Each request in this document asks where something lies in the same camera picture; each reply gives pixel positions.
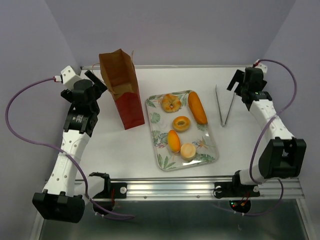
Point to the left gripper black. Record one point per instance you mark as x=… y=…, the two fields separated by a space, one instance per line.
x=99 y=87

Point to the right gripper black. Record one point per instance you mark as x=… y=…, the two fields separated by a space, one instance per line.
x=239 y=76

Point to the long orange fake bread loaf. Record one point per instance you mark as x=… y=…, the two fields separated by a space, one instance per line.
x=196 y=108

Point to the red brown paper bag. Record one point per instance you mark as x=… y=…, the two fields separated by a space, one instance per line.
x=119 y=74

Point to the round pale fake bun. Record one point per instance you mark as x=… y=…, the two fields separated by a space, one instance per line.
x=188 y=151

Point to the sugared orange fake donut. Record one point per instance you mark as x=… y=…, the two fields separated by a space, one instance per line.
x=173 y=141

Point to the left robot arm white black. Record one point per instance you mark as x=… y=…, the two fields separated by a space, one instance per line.
x=60 y=199

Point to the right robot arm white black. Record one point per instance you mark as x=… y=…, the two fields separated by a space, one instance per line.
x=284 y=153

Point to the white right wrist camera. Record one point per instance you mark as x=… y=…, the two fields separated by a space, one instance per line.
x=259 y=65

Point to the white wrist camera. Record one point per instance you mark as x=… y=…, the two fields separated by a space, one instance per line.
x=259 y=65
x=68 y=76

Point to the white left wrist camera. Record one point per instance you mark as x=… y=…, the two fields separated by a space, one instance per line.
x=68 y=76

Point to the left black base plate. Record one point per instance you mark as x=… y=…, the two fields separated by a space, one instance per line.
x=115 y=190

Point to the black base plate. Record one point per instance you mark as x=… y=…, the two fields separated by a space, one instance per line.
x=226 y=189
x=115 y=190

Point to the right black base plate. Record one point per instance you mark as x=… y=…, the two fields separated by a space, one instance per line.
x=226 y=189

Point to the aluminium mounting rail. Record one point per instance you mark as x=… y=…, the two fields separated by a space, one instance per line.
x=199 y=189

